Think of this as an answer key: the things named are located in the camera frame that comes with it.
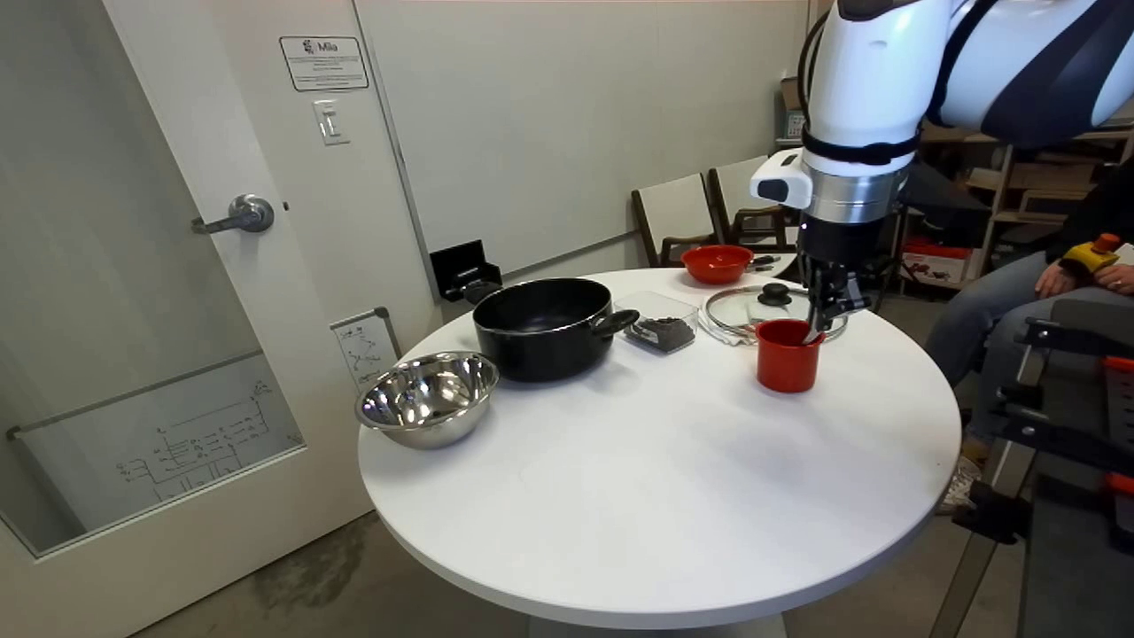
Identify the black cooking pot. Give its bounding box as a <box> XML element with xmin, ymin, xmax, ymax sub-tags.
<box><xmin>472</xmin><ymin>276</ymin><xmax>642</xmax><ymax>382</ymax></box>

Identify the glass pot lid black knob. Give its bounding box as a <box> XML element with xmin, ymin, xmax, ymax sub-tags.
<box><xmin>698</xmin><ymin>280</ymin><xmax>852</xmax><ymax>351</ymax></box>

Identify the white door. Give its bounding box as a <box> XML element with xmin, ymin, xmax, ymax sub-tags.
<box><xmin>0</xmin><ymin>0</ymin><xmax>443</xmax><ymax>638</ymax></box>

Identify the silver door lever handle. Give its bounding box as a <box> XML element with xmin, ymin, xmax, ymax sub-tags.
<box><xmin>192</xmin><ymin>192</ymin><xmax>276</xmax><ymax>237</ymax></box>

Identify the stainless steel mixing bowl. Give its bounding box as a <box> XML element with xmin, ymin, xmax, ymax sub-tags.
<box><xmin>354</xmin><ymin>347</ymin><xmax>504</xmax><ymax>452</ymax></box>

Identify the wooden storage shelf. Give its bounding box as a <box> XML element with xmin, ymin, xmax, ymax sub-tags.
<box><xmin>898</xmin><ymin>122</ymin><xmax>1134</xmax><ymax>295</ymax></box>

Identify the black robot cart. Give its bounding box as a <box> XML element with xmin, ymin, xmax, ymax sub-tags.
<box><xmin>953</xmin><ymin>295</ymin><xmax>1134</xmax><ymax>638</ymax></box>

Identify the red plastic bowl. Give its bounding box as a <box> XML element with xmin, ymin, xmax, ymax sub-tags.
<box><xmin>681</xmin><ymin>241</ymin><xmax>755</xmax><ymax>289</ymax></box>

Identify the white light switch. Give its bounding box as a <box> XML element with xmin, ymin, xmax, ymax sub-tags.
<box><xmin>313</xmin><ymin>97</ymin><xmax>354</xmax><ymax>150</ymax></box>

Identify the yellow hand controller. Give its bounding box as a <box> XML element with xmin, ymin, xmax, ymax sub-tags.
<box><xmin>1056</xmin><ymin>230</ymin><xmax>1118</xmax><ymax>289</ymax></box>

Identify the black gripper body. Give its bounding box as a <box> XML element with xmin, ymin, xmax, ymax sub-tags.
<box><xmin>795</xmin><ymin>215</ymin><xmax>886</xmax><ymax>290</ymax></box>

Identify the orange black clamp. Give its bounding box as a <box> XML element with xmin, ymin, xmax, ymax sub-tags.
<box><xmin>1025</xmin><ymin>321</ymin><xmax>1134</xmax><ymax>382</ymax></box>
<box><xmin>1004</xmin><ymin>404</ymin><xmax>1134</xmax><ymax>505</ymax></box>

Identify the white panel chair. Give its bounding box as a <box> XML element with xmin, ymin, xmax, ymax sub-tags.
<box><xmin>629</xmin><ymin>171</ymin><xmax>718</xmax><ymax>266</ymax></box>
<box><xmin>704</xmin><ymin>154</ymin><xmax>795</xmax><ymax>247</ymax></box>

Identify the seated person in jeans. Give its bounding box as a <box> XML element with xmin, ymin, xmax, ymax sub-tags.
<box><xmin>925</xmin><ymin>154</ymin><xmax>1134</xmax><ymax>458</ymax></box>

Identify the red metal cup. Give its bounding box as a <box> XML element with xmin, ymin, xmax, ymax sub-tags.
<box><xmin>751</xmin><ymin>316</ymin><xmax>827</xmax><ymax>397</ymax></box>

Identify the white wall sign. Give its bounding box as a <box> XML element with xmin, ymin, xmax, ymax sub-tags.
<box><xmin>276</xmin><ymin>33</ymin><xmax>371</xmax><ymax>97</ymax></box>

